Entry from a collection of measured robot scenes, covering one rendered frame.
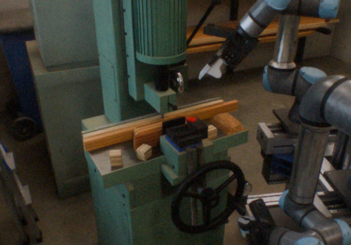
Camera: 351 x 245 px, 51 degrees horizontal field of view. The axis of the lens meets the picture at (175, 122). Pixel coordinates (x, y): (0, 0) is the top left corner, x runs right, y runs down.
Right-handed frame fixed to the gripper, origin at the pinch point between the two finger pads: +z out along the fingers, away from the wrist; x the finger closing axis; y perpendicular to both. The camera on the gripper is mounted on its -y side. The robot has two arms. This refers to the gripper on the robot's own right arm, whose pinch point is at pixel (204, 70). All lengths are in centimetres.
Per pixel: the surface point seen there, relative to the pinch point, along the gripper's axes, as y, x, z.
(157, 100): -5.6, -3.9, 19.3
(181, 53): -9.6, -1.6, 0.1
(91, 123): -23, 9, 62
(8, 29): -124, 82, 117
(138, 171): 6.0, -22.8, 33.5
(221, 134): 20.8, 6.2, 18.3
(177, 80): -5.7, 15.0, 18.6
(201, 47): -20, 208, 86
